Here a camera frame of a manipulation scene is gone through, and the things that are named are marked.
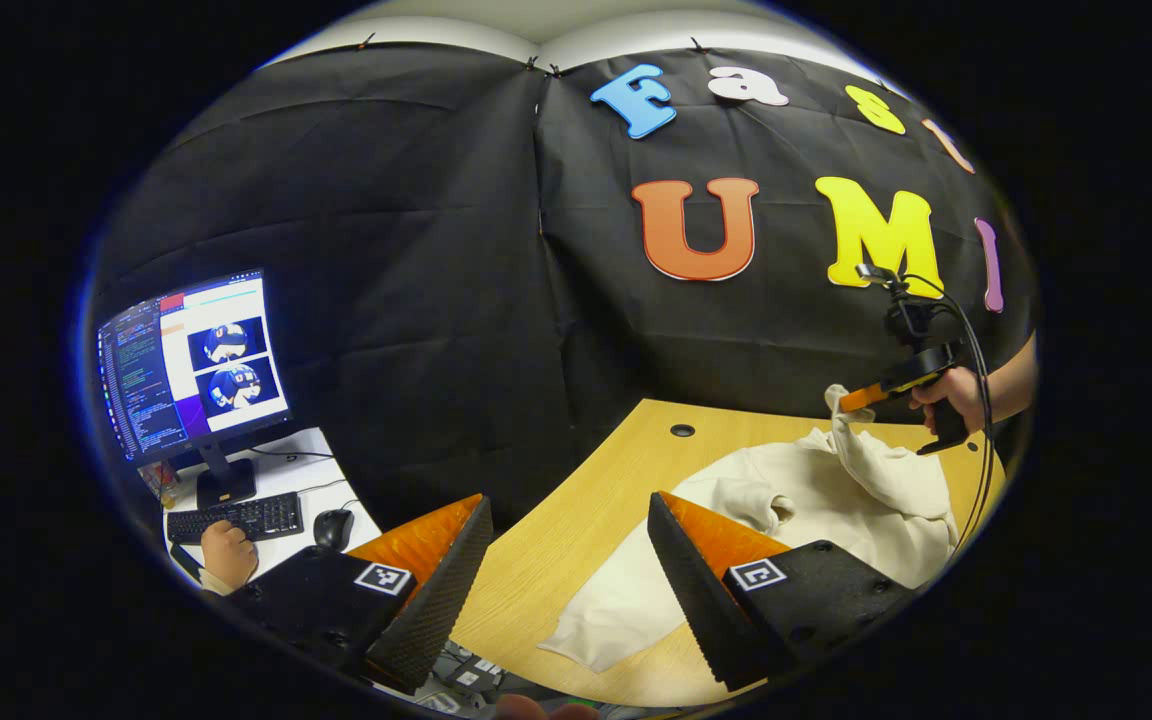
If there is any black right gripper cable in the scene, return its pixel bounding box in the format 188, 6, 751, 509
896, 272, 997, 551

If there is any white desk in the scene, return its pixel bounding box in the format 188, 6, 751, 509
141, 428, 382, 591

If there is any black keyboard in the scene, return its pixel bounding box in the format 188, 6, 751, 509
166, 492, 305, 546

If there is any black computer mouse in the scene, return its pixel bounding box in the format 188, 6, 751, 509
313, 508, 355, 551

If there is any computer monitor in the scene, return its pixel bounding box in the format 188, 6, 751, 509
96, 268, 293, 509

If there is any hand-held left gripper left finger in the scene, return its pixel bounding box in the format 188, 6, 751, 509
224, 492, 495, 695

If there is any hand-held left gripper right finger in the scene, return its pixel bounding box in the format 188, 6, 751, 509
646, 490, 919, 693

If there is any black backdrop cloth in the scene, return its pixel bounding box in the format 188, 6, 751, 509
91, 40, 1037, 531

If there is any small colourful container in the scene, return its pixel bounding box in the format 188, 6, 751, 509
141, 462, 179, 509

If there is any cream garment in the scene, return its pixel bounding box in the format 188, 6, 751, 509
538, 384, 959, 673

